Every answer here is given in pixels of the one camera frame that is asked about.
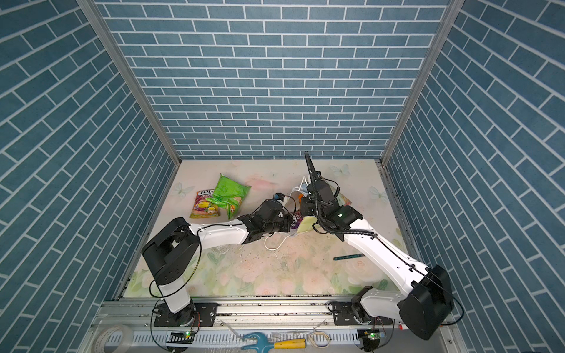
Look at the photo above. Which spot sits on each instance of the aluminium corner post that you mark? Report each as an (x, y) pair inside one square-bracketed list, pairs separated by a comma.
[(95, 19), (445, 25)]

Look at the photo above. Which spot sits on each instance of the aluminium corner post right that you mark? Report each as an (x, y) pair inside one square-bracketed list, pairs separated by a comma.
[(445, 25)]

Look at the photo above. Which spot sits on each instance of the teal handled fork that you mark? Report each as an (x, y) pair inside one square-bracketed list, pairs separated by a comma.
[(348, 257)]

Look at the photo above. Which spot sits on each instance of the teal yellow handled tool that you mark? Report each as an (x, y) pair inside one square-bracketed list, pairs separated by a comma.
[(263, 345)]

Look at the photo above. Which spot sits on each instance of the orange Fox's fruits candy bag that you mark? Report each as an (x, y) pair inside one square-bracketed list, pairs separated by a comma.
[(204, 209)]

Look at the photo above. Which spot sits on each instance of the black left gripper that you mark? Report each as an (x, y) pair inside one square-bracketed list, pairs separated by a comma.
[(287, 223)]

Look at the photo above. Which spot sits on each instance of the floral paper gift bag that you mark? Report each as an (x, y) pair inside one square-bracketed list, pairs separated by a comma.
[(301, 191)]

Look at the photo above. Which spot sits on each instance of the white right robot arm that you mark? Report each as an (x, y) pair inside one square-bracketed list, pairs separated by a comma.
[(426, 294)]

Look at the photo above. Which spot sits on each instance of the aluminium corner post left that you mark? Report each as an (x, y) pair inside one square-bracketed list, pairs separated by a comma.
[(95, 19)]

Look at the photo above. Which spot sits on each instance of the rubber band loop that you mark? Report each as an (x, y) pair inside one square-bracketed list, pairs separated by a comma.
[(319, 340)]

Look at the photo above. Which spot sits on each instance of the green chips bag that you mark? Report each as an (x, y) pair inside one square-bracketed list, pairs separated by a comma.
[(229, 195)]

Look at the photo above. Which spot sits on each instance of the purple Fox's berries candy bag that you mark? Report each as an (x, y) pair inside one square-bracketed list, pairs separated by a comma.
[(297, 220)]

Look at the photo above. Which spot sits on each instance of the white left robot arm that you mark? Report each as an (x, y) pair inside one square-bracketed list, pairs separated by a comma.
[(169, 253)]

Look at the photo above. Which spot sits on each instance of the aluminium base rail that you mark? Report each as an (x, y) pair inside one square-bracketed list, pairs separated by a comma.
[(129, 325)]

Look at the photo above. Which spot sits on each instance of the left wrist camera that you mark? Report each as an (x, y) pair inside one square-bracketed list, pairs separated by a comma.
[(279, 196)]

